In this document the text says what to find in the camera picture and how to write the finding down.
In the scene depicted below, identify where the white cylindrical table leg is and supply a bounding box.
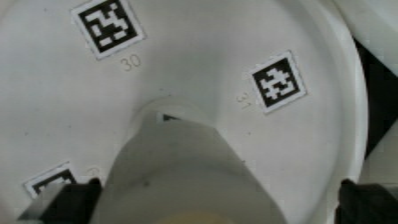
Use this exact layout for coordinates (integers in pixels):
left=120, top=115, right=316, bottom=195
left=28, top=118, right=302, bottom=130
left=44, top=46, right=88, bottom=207
left=88, top=116, right=287, bottom=224

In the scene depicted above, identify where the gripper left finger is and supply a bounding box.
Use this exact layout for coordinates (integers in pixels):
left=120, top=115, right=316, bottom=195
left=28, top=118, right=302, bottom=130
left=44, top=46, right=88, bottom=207
left=17, top=178, right=103, bottom=224

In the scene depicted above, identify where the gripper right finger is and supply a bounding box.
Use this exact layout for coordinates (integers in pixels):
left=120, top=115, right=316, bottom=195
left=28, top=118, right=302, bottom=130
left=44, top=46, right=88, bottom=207
left=334, top=179, right=398, bottom=224

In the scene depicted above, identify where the white round table top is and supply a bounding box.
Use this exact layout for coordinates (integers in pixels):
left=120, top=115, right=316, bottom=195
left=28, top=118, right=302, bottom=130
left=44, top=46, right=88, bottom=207
left=0, top=0, right=367, bottom=224

